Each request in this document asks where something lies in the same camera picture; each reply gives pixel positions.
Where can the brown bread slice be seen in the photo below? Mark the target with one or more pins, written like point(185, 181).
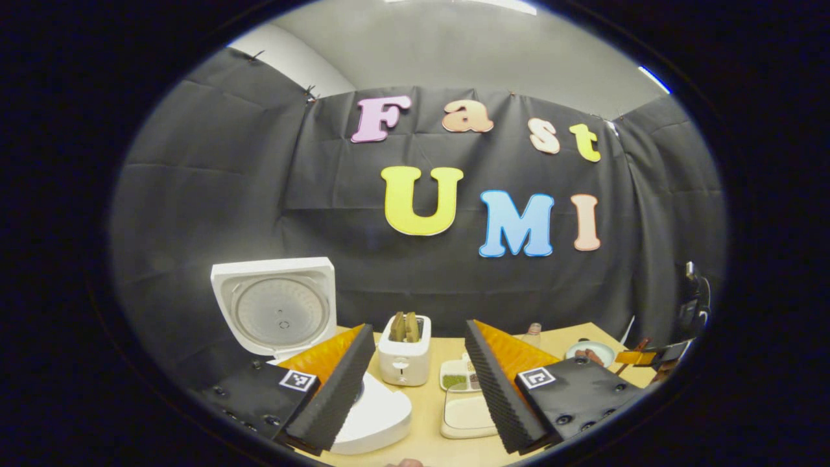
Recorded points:
point(397, 327)
point(412, 327)

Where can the black backdrop cloth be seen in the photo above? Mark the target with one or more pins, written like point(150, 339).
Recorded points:
point(227, 194)

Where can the white rice cooker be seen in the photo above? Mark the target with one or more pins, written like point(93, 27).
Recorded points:
point(279, 311)

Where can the clear plastic bottle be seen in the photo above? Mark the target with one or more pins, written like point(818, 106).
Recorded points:
point(532, 336)

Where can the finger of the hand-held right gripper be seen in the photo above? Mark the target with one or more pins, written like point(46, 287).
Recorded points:
point(668, 353)

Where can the red meat slice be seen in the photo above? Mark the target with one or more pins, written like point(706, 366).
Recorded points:
point(587, 355)

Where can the pale green plate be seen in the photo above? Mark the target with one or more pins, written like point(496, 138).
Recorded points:
point(600, 349)

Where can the white toaster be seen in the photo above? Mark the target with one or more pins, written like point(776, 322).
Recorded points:
point(403, 363)

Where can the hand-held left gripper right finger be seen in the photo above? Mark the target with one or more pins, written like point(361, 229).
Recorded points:
point(493, 389)

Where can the cream rice tray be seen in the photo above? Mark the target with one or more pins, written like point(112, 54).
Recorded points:
point(463, 415)

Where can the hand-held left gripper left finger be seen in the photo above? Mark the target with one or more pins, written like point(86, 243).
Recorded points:
point(340, 389)

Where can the divided dish of grains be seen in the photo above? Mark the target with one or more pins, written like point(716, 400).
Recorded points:
point(454, 379)

